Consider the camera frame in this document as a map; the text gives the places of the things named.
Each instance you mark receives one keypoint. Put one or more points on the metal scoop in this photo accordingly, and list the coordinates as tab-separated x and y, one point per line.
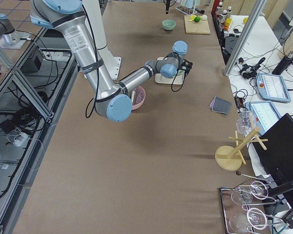
133	96

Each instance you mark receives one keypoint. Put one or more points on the green lime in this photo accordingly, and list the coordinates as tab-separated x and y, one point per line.
197	19

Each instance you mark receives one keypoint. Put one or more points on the cream rabbit tray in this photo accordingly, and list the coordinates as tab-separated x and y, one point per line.
178	80

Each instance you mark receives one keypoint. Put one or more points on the green bowl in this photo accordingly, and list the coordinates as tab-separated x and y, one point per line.
180	72
168	24

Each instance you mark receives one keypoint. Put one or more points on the yellow cap bottle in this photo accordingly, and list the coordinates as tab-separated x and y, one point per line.
227	23

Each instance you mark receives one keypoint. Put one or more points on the wooden mug tree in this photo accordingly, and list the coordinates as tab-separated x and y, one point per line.
231	158

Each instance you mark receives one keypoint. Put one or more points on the black tray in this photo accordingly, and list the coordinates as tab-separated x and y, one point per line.
229	208

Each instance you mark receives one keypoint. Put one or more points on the pink bowl with ice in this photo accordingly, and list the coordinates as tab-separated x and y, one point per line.
141	94

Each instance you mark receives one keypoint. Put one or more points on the white garlic bulb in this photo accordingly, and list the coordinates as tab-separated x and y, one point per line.
204	17

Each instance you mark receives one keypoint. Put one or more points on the grey folded cloth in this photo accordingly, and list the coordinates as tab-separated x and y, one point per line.
220	106

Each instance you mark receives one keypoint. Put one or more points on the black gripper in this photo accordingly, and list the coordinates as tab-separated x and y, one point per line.
180	69

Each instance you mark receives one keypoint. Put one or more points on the teach pendant tablet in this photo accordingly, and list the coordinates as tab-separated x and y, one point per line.
266	114
272	87

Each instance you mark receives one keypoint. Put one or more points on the aluminium frame post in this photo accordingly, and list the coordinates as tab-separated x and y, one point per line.
255	13

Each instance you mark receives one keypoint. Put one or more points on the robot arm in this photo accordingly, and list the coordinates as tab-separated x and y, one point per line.
111	99
168	5

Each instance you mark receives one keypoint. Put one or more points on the wine glass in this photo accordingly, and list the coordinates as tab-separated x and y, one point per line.
251	222
244	194

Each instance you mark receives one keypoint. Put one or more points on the lemon slice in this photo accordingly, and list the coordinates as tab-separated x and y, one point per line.
192	17

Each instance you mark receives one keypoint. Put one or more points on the wooden cutting board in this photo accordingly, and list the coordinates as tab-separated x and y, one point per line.
198	28

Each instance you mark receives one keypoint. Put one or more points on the black monitor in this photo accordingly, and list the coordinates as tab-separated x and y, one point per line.
277	160

